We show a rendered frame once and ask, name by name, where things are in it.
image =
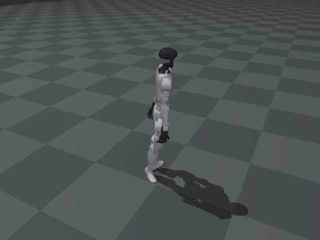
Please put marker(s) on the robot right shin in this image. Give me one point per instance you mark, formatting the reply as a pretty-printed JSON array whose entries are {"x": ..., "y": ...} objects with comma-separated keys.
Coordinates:
[{"x": 152, "y": 158}]

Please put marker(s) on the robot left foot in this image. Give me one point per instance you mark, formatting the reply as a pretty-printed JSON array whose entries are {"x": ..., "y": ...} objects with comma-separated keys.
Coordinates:
[{"x": 159, "y": 164}]

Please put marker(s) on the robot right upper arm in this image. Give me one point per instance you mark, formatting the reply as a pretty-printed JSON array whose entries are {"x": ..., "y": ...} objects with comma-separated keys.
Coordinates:
[{"x": 166, "y": 86}]

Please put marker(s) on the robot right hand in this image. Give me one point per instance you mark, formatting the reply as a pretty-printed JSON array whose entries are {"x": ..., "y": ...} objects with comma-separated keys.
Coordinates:
[{"x": 163, "y": 136}]

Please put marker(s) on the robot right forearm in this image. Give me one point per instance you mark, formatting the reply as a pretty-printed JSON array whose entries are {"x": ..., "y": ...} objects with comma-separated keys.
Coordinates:
[{"x": 165, "y": 118}]

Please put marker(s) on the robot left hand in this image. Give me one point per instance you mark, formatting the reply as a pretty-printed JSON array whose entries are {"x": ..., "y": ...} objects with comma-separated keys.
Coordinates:
[{"x": 150, "y": 113}]

